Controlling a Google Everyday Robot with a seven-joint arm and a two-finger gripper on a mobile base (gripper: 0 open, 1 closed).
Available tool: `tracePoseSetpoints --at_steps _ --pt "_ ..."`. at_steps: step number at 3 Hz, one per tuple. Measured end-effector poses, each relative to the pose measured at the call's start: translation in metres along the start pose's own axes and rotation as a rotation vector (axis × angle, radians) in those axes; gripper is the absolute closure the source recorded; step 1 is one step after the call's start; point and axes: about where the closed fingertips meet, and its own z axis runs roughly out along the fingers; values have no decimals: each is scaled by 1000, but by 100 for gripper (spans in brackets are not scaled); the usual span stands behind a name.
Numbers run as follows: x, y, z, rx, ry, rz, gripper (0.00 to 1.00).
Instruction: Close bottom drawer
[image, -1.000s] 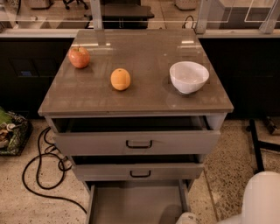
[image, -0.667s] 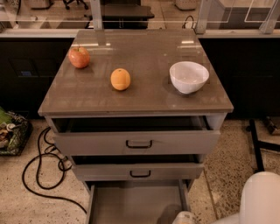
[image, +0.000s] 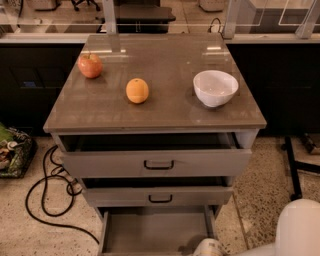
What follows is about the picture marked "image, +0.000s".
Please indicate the grey bottom drawer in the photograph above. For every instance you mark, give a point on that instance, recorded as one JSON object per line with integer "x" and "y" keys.
{"x": 155, "y": 231}

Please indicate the grey drawer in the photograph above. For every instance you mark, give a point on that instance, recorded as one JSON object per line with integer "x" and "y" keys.
{"x": 155, "y": 231}
{"x": 157, "y": 163}
{"x": 156, "y": 191}

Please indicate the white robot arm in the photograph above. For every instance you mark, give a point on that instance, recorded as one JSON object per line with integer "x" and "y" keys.
{"x": 297, "y": 234}

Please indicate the grey drawer cabinet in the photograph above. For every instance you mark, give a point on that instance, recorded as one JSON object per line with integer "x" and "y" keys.
{"x": 96, "y": 114}

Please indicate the grey top drawer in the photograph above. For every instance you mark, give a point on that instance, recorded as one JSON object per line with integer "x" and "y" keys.
{"x": 157, "y": 163}

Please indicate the grey middle drawer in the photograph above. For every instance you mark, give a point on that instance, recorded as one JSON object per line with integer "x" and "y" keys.
{"x": 156, "y": 191}

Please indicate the orange fruit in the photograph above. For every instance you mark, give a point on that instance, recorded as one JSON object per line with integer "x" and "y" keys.
{"x": 137, "y": 90}

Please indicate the white ceramic bowl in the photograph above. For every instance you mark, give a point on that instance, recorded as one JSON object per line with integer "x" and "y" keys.
{"x": 214, "y": 88}

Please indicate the red apple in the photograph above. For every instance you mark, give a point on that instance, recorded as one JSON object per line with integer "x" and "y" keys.
{"x": 90, "y": 65}

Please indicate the green patterned basket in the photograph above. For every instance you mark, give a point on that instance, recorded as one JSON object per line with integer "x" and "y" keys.
{"x": 17, "y": 150}

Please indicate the black stand leg with caster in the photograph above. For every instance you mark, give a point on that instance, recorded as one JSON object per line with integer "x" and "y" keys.
{"x": 295, "y": 166}

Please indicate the black office chair base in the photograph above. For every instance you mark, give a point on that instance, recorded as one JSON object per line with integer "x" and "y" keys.
{"x": 77, "y": 3}

